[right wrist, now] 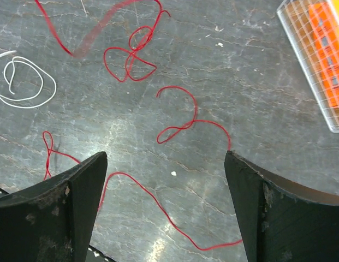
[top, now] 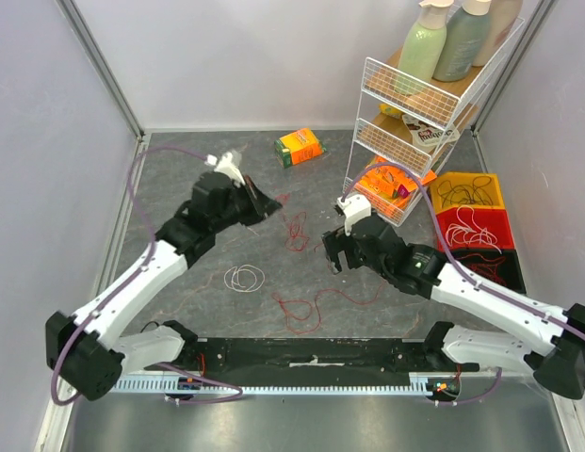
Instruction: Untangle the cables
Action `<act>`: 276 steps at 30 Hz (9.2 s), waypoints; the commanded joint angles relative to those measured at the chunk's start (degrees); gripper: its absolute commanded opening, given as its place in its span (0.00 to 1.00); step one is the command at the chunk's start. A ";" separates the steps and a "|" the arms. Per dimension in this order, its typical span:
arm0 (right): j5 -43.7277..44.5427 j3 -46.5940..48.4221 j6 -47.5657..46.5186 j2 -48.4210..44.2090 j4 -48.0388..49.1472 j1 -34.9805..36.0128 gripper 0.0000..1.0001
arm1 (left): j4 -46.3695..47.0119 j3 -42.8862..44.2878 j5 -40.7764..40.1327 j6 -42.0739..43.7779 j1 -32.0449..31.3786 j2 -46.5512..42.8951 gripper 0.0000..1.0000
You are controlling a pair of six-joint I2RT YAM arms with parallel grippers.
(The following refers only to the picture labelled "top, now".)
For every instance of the white snack pouch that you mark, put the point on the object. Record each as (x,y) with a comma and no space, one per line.
(426,137)

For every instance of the orange snack box front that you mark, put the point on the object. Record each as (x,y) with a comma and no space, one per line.
(383,181)

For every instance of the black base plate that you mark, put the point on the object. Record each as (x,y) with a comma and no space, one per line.
(227,354)

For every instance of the yellow storage bin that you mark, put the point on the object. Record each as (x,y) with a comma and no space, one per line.
(455,189)

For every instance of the grey green pump bottle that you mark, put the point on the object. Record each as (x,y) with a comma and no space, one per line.
(467,30)

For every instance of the white wire shelf rack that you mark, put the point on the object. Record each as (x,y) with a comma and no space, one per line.
(446,107)

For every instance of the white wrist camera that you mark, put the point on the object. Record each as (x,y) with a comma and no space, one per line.
(354,208)
(227,164)

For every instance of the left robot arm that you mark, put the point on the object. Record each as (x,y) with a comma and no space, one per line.
(88,350)

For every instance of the orange purple snack box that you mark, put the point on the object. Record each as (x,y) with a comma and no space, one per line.
(407,186)

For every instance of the slotted cable duct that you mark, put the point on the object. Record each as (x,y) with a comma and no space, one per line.
(168,383)

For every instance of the yellow snack packet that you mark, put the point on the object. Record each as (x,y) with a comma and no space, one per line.
(390,111)

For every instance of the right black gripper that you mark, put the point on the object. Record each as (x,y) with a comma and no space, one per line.
(344,250)

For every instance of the orange green snack box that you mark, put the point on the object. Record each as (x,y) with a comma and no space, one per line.
(297,147)

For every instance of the black storage bin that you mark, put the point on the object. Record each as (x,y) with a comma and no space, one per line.
(498,266)

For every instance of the beige pink bottle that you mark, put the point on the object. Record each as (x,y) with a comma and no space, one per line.
(503,14)

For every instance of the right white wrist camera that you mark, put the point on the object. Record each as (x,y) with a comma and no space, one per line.
(354,208)

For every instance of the red storage bin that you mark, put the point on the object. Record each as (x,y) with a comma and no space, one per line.
(465,227)

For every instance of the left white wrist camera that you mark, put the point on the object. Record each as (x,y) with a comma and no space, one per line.
(227,164)

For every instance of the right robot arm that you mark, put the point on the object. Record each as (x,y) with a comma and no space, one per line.
(545,339)

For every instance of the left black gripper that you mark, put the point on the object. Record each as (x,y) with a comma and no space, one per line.
(259,209)

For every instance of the light green pump bottle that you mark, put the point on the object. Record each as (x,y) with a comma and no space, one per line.
(422,47)

